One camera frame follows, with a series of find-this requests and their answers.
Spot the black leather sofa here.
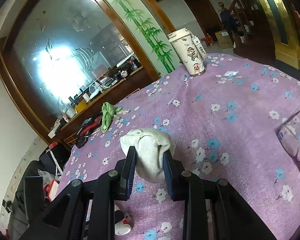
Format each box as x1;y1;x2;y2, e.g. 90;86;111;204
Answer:
7;160;49;239

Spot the red white flat box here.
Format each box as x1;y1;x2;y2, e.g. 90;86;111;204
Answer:
44;180;59;202

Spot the wooden framed glass partition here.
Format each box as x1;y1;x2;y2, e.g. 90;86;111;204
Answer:
0;0;179;142

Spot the white towel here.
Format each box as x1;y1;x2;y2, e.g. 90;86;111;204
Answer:
120;128;175;184

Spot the black red tool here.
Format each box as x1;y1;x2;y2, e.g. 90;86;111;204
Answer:
75;115;102;148

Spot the white cartoon tumbler cup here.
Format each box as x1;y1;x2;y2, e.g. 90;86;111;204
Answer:
167;28;207;76

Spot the person in dark clothes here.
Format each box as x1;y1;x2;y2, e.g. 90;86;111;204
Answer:
218;2;242;48

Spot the clear plastic bag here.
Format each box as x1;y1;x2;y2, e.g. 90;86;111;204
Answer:
38;169;55;187

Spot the green cloth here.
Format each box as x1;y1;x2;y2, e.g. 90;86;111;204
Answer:
101;102;122;133

